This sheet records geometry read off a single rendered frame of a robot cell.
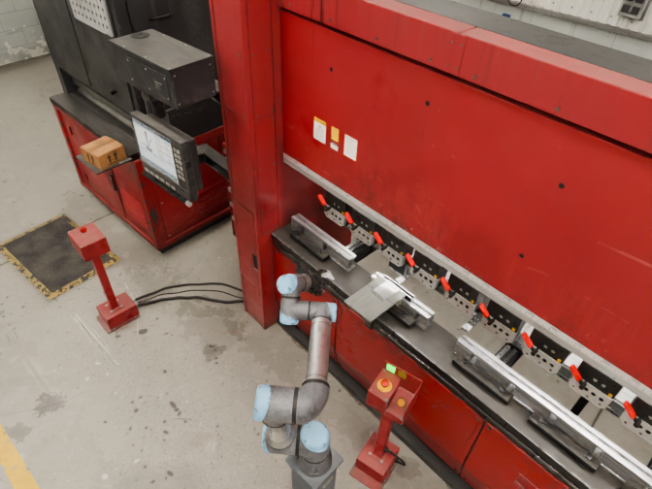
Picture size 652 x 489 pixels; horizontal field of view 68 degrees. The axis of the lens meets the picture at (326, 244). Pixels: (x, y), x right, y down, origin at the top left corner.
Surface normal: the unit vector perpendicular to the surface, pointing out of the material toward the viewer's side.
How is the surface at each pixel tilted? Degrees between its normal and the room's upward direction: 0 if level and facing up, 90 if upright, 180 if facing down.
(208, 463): 0
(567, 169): 90
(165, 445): 0
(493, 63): 90
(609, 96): 90
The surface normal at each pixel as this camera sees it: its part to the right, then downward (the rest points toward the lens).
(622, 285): -0.73, 0.44
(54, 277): 0.04, -0.75
